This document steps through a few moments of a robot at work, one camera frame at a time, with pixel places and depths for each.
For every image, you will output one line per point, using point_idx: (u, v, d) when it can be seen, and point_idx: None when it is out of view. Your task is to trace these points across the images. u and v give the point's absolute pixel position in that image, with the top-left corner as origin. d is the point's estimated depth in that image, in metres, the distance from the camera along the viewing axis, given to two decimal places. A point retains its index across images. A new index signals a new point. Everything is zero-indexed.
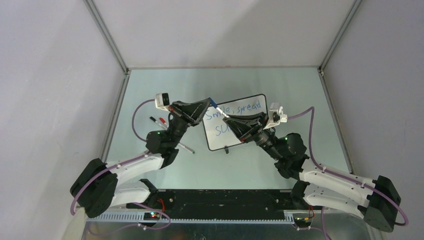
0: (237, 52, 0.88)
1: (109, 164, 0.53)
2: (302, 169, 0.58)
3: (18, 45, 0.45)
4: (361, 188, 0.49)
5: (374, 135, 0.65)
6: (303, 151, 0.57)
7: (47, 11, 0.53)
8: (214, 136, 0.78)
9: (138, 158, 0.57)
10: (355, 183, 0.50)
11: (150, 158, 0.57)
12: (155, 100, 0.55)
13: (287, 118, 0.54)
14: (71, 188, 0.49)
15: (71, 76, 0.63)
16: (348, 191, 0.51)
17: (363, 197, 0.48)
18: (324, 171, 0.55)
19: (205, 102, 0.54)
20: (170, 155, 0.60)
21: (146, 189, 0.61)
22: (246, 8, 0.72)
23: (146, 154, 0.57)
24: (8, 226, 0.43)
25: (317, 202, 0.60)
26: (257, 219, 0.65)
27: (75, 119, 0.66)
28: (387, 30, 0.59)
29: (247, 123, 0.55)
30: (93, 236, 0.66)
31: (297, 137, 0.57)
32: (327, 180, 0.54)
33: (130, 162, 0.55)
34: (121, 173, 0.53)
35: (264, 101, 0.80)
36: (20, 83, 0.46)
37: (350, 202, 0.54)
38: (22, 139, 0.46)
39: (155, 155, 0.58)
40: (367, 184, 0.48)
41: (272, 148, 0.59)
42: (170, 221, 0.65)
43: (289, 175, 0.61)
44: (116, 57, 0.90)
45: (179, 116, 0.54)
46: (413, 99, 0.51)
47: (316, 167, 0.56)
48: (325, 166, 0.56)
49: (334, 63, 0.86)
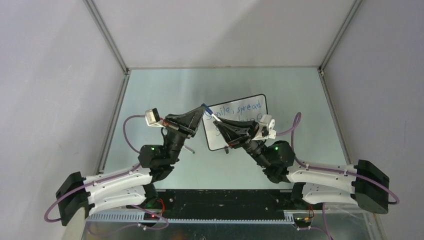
0: (237, 52, 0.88)
1: (89, 178, 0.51)
2: (288, 172, 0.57)
3: (18, 45, 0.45)
4: (345, 176, 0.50)
5: (373, 135, 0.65)
6: (292, 160, 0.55)
7: (47, 10, 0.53)
8: (214, 137, 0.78)
9: (120, 175, 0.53)
10: (338, 173, 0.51)
11: (133, 177, 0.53)
12: (145, 117, 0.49)
13: (275, 135, 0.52)
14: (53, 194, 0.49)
15: (71, 75, 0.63)
16: (335, 182, 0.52)
17: (348, 185, 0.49)
18: (308, 168, 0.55)
19: (200, 110, 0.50)
20: (162, 172, 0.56)
21: (139, 194, 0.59)
22: (246, 8, 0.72)
23: (130, 171, 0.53)
24: (7, 226, 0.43)
25: (315, 198, 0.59)
26: (257, 219, 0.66)
27: (75, 119, 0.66)
28: (387, 29, 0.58)
29: (236, 132, 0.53)
30: (93, 236, 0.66)
31: (287, 145, 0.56)
32: (313, 175, 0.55)
33: (108, 180, 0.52)
34: (95, 192, 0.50)
35: (264, 101, 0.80)
36: (19, 82, 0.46)
37: (343, 193, 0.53)
38: (21, 139, 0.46)
39: (141, 174, 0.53)
40: (350, 172, 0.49)
41: (261, 156, 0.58)
42: (167, 222, 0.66)
43: (278, 180, 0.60)
44: (117, 57, 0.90)
45: (175, 130, 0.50)
46: (412, 99, 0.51)
47: (300, 166, 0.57)
48: (308, 163, 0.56)
49: (334, 63, 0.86)
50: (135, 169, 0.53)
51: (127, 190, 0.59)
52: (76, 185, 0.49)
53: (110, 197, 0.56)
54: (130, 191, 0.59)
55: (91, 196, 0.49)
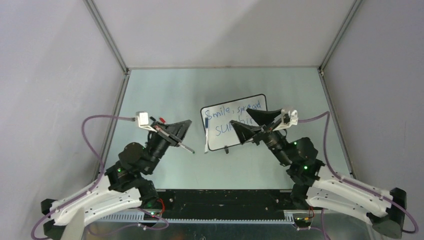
0: (237, 53, 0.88)
1: (55, 202, 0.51)
2: (318, 177, 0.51)
3: (18, 45, 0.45)
4: (380, 200, 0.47)
5: (373, 136, 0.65)
6: (313, 155, 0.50)
7: (47, 10, 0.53)
8: (215, 136, 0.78)
9: (80, 197, 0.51)
10: (373, 195, 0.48)
11: (93, 196, 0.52)
12: (137, 119, 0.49)
13: (297, 121, 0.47)
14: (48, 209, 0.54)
15: (71, 75, 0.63)
16: (365, 202, 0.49)
17: (381, 210, 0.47)
18: (342, 181, 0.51)
19: (186, 123, 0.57)
20: (130, 181, 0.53)
21: (132, 200, 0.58)
22: (246, 8, 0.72)
23: (88, 192, 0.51)
24: (7, 227, 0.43)
25: (321, 204, 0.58)
26: (257, 219, 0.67)
27: (75, 119, 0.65)
28: (387, 29, 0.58)
29: (251, 129, 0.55)
30: (93, 236, 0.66)
31: (307, 140, 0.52)
32: (345, 190, 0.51)
33: (70, 203, 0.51)
34: (61, 217, 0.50)
35: (264, 101, 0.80)
36: (19, 82, 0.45)
37: (358, 208, 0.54)
38: (21, 138, 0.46)
39: (100, 191, 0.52)
40: (386, 197, 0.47)
41: (282, 152, 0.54)
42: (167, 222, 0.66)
43: (302, 182, 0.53)
44: (116, 57, 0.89)
45: (166, 136, 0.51)
46: (412, 99, 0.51)
47: (333, 176, 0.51)
48: (343, 176, 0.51)
49: (334, 63, 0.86)
50: (93, 187, 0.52)
51: (119, 197, 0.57)
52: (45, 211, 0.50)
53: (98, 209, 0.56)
54: (122, 198, 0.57)
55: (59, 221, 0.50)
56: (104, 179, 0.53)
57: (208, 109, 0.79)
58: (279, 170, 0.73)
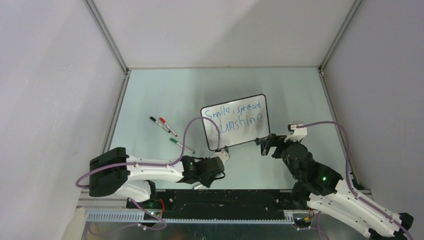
0: (237, 53, 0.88)
1: (130, 157, 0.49)
2: (336, 190, 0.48)
3: (18, 45, 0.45)
4: (390, 222, 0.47)
5: (372, 135, 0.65)
6: (304, 157, 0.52)
7: (47, 11, 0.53)
8: (214, 137, 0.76)
9: (158, 165, 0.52)
10: (385, 217, 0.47)
11: (168, 171, 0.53)
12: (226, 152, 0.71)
13: (294, 127, 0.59)
14: (91, 160, 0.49)
15: (71, 76, 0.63)
16: (375, 222, 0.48)
17: (389, 232, 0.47)
18: (358, 198, 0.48)
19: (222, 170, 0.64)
20: (191, 178, 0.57)
21: (147, 193, 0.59)
22: (246, 8, 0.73)
23: (169, 165, 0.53)
24: (8, 226, 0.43)
25: (322, 209, 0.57)
26: (257, 219, 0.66)
27: (76, 119, 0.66)
28: (386, 30, 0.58)
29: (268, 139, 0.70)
30: (93, 236, 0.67)
31: (295, 145, 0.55)
32: (358, 207, 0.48)
33: (149, 166, 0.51)
34: (134, 173, 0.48)
35: (264, 101, 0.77)
36: (19, 82, 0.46)
37: (360, 221, 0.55)
38: (22, 138, 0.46)
39: (175, 172, 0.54)
40: (396, 221, 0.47)
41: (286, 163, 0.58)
42: (163, 221, 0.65)
43: (316, 191, 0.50)
44: (117, 57, 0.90)
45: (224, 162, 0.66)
46: (412, 99, 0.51)
47: (350, 192, 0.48)
48: (360, 193, 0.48)
49: (333, 64, 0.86)
50: (173, 164, 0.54)
51: (140, 184, 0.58)
52: (117, 160, 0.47)
53: (131, 185, 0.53)
54: (142, 186, 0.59)
55: (129, 176, 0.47)
56: (179, 164, 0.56)
57: (208, 109, 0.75)
58: (278, 170, 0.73)
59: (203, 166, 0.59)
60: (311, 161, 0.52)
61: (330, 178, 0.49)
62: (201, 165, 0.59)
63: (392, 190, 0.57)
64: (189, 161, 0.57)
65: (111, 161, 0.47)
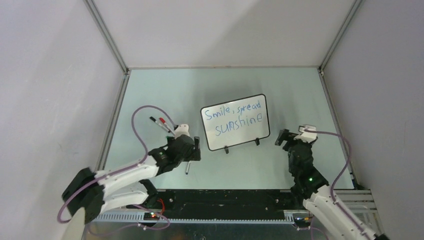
0: (237, 53, 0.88)
1: (100, 173, 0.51)
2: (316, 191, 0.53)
3: (18, 45, 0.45)
4: (360, 234, 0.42)
5: (371, 135, 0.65)
6: (305, 158, 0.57)
7: (47, 11, 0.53)
8: (214, 137, 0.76)
9: (129, 168, 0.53)
10: (357, 227, 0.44)
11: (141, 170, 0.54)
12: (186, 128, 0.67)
13: (303, 129, 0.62)
14: (61, 196, 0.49)
15: (71, 75, 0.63)
16: (345, 230, 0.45)
17: None
18: (335, 203, 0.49)
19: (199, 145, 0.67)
20: (167, 165, 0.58)
21: (143, 192, 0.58)
22: (246, 8, 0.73)
23: (139, 164, 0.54)
24: (8, 226, 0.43)
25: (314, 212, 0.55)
26: (257, 219, 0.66)
27: (76, 119, 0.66)
28: (386, 29, 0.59)
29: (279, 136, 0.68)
30: (93, 236, 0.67)
31: (301, 146, 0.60)
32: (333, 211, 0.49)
33: (120, 172, 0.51)
34: (109, 185, 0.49)
35: (264, 101, 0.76)
36: (19, 82, 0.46)
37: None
38: (22, 138, 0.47)
39: (148, 166, 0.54)
40: (368, 235, 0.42)
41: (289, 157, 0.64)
42: (168, 221, 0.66)
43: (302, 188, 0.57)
44: (117, 57, 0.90)
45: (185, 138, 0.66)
46: (411, 99, 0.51)
47: (329, 196, 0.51)
48: (339, 200, 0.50)
49: (333, 64, 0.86)
50: (143, 161, 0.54)
51: (131, 189, 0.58)
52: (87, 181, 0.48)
53: (118, 196, 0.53)
54: (133, 189, 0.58)
55: (105, 189, 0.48)
56: (149, 158, 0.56)
57: (208, 109, 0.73)
58: (278, 170, 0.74)
59: (172, 149, 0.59)
60: (310, 164, 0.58)
61: (317, 181, 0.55)
62: (170, 150, 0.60)
63: (392, 191, 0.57)
64: (157, 152, 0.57)
65: (81, 185, 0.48)
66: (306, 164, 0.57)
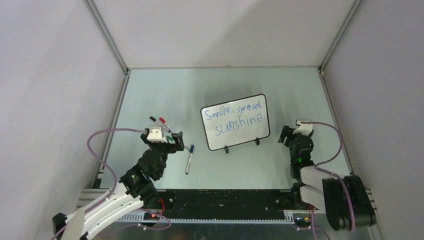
0: (237, 53, 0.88)
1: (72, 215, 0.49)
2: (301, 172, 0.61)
3: (17, 45, 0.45)
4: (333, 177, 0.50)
5: (371, 135, 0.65)
6: (303, 147, 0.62)
7: (47, 11, 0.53)
8: (214, 137, 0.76)
9: (99, 204, 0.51)
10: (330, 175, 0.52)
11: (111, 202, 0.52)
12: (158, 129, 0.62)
13: (300, 123, 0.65)
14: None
15: (71, 75, 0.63)
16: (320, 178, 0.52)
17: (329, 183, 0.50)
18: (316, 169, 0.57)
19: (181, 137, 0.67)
20: (144, 185, 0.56)
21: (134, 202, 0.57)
22: (246, 8, 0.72)
23: (107, 197, 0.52)
24: (8, 226, 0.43)
25: (307, 195, 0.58)
26: (258, 219, 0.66)
27: (76, 119, 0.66)
28: (386, 29, 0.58)
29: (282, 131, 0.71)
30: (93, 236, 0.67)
31: (304, 137, 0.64)
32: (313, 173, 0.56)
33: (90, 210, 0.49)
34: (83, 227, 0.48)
35: (264, 101, 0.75)
36: (19, 82, 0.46)
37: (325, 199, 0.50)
38: (22, 137, 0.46)
39: (118, 196, 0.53)
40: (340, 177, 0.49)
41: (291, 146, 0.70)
42: (169, 222, 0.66)
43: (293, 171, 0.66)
44: (117, 57, 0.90)
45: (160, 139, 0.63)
46: (412, 98, 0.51)
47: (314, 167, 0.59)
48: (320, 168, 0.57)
49: (333, 64, 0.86)
50: (111, 193, 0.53)
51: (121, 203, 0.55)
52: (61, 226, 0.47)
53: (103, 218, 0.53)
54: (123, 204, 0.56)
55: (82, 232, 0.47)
56: (119, 187, 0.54)
57: (207, 109, 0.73)
58: (278, 170, 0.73)
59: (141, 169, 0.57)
60: (307, 153, 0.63)
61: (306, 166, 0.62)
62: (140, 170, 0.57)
63: (392, 191, 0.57)
64: (128, 178, 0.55)
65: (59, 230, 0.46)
66: (302, 152, 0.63)
